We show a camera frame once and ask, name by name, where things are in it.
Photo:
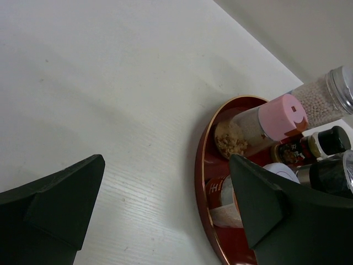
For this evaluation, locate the grey lid white powder jar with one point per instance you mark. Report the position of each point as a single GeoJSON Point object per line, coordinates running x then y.
{"type": "Point", "coordinates": [332, 175]}

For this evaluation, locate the pink lid spice shaker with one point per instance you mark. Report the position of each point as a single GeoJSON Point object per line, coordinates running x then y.
{"type": "Point", "coordinates": [256, 129]}

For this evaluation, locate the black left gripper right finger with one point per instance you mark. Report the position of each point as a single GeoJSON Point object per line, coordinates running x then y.
{"type": "Point", "coordinates": [287, 223]}

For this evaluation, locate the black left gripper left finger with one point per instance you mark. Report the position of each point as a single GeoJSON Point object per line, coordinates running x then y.
{"type": "Point", "coordinates": [46, 221]}

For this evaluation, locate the red round tray gold emblem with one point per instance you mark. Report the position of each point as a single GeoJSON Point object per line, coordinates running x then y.
{"type": "Point", "coordinates": [229, 244]}

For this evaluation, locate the blue label silver lid jar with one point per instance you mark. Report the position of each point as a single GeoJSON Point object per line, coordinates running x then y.
{"type": "Point", "coordinates": [328, 98]}

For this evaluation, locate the small black cap pepper bottle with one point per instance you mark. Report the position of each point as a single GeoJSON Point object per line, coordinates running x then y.
{"type": "Point", "coordinates": [308, 149]}

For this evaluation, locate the white lid red label jar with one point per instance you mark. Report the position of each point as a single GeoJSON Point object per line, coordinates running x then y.
{"type": "Point", "coordinates": [223, 198]}

